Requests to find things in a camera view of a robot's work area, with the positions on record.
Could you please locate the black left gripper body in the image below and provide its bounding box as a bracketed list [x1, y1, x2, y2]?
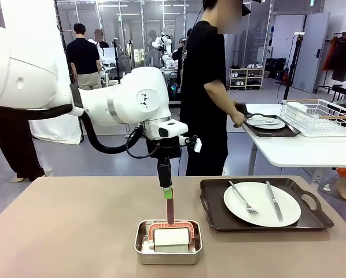
[146, 137, 182, 166]

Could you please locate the dark brown serving tray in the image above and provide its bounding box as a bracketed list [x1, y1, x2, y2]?
[233, 114, 302, 138]
[199, 177, 334, 233]

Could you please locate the person's right forearm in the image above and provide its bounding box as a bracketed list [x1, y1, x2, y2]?
[204, 82, 240, 118]

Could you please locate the person's right hand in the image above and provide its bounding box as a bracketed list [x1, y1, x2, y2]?
[229, 111, 246, 129]

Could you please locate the silver fork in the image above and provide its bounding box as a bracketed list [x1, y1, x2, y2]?
[228, 180, 260, 217]
[249, 116, 275, 124]

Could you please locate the rectangular steel tray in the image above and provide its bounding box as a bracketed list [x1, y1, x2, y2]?
[134, 219, 203, 266]

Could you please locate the person in black t-shirt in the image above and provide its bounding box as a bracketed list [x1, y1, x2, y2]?
[179, 0, 252, 177]

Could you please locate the background person with glasses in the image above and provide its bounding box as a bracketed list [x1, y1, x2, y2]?
[171, 28, 191, 85]

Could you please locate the white round plate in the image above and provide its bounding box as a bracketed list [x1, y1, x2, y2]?
[246, 116, 286, 130]
[223, 181, 302, 228]

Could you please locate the wooden shoe rack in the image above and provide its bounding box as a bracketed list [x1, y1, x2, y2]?
[229, 66, 265, 90]

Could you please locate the background person in black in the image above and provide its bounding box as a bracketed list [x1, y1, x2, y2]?
[93, 28, 110, 49]

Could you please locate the man in khaki trousers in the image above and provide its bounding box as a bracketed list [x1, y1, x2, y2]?
[66, 22, 102, 90]

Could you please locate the black bag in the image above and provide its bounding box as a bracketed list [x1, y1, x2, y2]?
[264, 57, 287, 81]

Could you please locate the white side table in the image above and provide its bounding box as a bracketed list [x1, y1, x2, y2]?
[244, 103, 346, 176]

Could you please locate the person in black trousers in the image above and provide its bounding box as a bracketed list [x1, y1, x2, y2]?
[0, 103, 46, 182]

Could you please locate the black tripod light stand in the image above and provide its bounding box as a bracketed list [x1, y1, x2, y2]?
[282, 31, 306, 101]

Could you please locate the black clothes rack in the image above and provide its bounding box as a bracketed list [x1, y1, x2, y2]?
[314, 31, 346, 95]

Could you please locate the orange hanging garment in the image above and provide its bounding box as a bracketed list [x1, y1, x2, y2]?
[322, 36, 339, 72]

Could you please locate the black hanging garment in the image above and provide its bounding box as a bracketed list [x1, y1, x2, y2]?
[332, 38, 346, 82]

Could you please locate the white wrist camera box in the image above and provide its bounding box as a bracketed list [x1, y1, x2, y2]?
[157, 121, 189, 138]

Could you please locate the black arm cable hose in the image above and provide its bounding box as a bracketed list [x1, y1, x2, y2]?
[25, 104, 147, 155]

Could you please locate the white wire dish rack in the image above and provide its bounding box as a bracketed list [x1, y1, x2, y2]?
[279, 98, 346, 138]

